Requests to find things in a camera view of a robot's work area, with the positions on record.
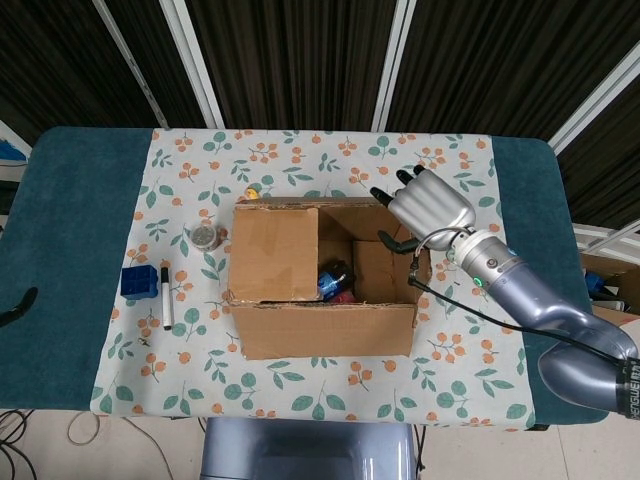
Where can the blue and white background object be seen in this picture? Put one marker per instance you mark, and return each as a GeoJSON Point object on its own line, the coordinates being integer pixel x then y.
{"type": "Point", "coordinates": [11, 147]}

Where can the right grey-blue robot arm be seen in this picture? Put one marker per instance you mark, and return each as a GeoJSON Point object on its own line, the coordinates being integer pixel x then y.
{"type": "Point", "coordinates": [540, 310]}

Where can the cola bottle blue label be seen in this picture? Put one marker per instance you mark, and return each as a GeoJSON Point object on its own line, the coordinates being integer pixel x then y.
{"type": "Point", "coordinates": [334, 281]}

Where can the small metal screw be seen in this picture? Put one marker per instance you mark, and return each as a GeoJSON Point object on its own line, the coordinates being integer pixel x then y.
{"type": "Point", "coordinates": [144, 342]}

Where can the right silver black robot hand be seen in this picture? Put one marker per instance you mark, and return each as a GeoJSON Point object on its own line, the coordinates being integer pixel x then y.
{"type": "Point", "coordinates": [435, 205]}

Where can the white partition frame post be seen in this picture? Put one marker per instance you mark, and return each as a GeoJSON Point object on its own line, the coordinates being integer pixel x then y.
{"type": "Point", "coordinates": [600, 239]}
{"type": "Point", "coordinates": [192, 65]}
{"type": "Point", "coordinates": [595, 105]}
{"type": "Point", "coordinates": [395, 65]}

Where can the small round clear jar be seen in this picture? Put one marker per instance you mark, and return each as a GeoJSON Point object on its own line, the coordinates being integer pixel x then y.
{"type": "Point", "coordinates": [205, 236]}

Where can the floral print tablecloth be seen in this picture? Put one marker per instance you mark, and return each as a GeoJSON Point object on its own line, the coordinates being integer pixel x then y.
{"type": "Point", "coordinates": [320, 390]}

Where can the teal table cover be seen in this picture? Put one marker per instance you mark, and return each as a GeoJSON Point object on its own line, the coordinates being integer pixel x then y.
{"type": "Point", "coordinates": [75, 175]}

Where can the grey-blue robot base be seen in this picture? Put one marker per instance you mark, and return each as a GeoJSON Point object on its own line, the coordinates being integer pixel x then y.
{"type": "Point", "coordinates": [300, 450]}

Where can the blue plastic bag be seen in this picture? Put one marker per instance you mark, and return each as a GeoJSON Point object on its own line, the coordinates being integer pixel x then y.
{"type": "Point", "coordinates": [594, 282]}

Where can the red plastic package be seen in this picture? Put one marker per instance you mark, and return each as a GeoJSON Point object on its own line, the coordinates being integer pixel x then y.
{"type": "Point", "coordinates": [344, 298]}

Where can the small yellow toy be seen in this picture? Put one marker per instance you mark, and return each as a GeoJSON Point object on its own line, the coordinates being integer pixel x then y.
{"type": "Point", "coordinates": [252, 193]}

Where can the thin white partition post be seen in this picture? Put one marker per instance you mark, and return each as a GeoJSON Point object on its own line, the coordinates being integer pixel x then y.
{"type": "Point", "coordinates": [130, 65]}

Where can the brown cardboard box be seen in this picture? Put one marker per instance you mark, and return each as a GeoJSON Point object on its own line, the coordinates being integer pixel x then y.
{"type": "Point", "coordinates": [325, 330]}

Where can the background open cardboard box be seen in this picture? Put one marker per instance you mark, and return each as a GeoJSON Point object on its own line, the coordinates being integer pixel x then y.
{"type": "Point", "coordinates": [620, 280]}

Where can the white marker black cap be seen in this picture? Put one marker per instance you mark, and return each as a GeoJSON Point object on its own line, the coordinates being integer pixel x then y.
{"type": "Point", "coordinates": [166, 300]}

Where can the blue plastic grid block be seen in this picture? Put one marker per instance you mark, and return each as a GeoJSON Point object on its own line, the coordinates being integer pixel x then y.
{"type": "Point", "coordinates": [140, 282]}

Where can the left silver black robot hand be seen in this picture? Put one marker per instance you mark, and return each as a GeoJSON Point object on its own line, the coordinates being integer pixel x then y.
{"type": "Point", "coordinates": [22, 304]}

